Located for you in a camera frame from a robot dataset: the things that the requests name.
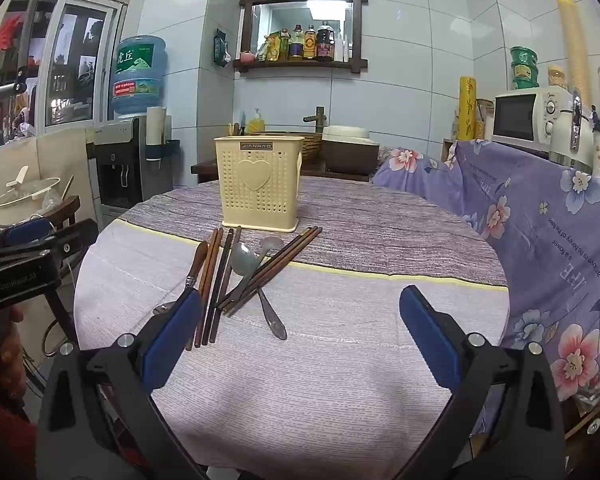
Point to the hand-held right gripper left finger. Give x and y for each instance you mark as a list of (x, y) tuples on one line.
[(172, 332)]

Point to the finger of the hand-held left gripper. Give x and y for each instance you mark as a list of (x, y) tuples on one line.
[(27, 232), (77, 240)]

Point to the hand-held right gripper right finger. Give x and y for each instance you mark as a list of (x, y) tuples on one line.
[(430, 335)]

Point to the brown wooden chopstick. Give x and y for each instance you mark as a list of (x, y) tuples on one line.
[(207, 275), (296, 258), (286, 256), (291, 257), (214, 275)]

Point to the large metal spoon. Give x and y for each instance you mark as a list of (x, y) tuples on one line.
[(240, 260)]

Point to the small metal spoon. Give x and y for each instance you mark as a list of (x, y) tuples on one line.
[(277, 327)]

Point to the metal ladle spoon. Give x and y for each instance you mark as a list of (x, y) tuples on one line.
[(270, 245)]

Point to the cream plastic utensil holder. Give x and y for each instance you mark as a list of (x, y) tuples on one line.
[(257, 185)]

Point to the person's left forearm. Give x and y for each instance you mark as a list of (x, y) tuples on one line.
[(0, 410)]

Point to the white pot with lid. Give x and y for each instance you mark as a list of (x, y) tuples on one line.
[(20, 202)]

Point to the wooden chair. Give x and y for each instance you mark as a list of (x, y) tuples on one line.
[(65, 207)]

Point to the water dispenser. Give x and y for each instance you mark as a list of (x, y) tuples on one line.
[(120, 170)]

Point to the dark teal cup holder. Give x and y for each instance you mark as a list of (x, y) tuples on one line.
[(162, 150)]

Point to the paper cup stack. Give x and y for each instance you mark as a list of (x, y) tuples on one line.
[(156, 122)]

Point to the purple floral cloth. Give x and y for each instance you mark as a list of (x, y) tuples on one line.
[(530, 220)]

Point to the blue water jug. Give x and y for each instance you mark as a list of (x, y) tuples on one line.
[(140, 75)]

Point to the window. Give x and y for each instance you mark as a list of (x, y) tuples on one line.
[(80, 60)]

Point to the brown and white rice cooker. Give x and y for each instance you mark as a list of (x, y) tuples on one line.
[(350, 152)]

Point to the yellow soap dispenser bottle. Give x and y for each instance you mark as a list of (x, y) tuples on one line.
[(256, 124)]

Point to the wicker basket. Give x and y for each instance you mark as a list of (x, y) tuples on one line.
[(310, 147)]

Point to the white microwave oven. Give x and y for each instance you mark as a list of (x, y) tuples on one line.
[(517, 115)]

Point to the white electric kettle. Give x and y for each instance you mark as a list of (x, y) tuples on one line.
[(565, 135)]

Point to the bamboo style faucet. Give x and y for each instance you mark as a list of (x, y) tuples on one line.
[(316, 117)]

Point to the wooden framed mirror shelf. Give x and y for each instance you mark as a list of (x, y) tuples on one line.
[(300, 65)]

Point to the stacked green bowls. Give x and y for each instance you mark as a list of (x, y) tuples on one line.
[(524, 67)]

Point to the white plastic bottle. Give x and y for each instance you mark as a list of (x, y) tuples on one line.
[(341, 47)]

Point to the amber sauce bottle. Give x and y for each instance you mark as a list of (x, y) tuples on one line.
[(309, 45)]

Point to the dark soy sauce bottle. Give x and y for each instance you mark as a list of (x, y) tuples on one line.
[(325, 42)]

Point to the tall yellow cup stack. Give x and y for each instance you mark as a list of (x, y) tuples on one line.
[(570, 40)]

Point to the green wall box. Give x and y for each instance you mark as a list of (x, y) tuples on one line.
[(221, 47)]

